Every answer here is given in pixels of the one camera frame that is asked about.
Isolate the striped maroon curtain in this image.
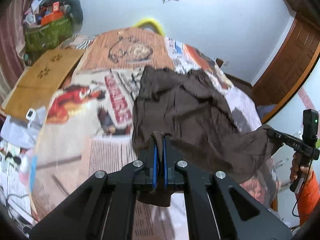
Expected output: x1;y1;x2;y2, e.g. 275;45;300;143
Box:
1;0;33;102

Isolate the yellow curved tube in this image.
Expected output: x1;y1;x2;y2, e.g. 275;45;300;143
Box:
133;17;165;36

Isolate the green fabric storage bag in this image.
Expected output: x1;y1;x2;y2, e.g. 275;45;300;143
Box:
25;17;73;53

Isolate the small white charger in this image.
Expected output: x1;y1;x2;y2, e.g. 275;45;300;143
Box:
25;108;36;121

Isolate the orange right sleeve forearm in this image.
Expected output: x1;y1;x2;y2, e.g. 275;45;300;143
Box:
296;172;319;226

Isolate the newspaper print bedspread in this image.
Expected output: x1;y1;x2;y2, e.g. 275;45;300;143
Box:
30;27;282;240

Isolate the grey plush toy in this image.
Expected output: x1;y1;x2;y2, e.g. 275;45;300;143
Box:
47;0;84;25

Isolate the brown cardboard box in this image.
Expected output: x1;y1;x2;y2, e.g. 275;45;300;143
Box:
1;49;85;121

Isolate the right hand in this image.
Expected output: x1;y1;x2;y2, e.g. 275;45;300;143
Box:
290;152;313;182

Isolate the wooden door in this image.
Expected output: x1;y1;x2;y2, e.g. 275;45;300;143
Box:
252;0;319;123

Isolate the wooden bed headboard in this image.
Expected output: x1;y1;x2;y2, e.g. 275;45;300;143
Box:
225;74;254;100

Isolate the orange box in bag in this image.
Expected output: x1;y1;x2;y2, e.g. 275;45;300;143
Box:
41;2;64;25

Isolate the dark brown garment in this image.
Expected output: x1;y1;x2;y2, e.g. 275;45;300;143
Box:
132;66;280;206

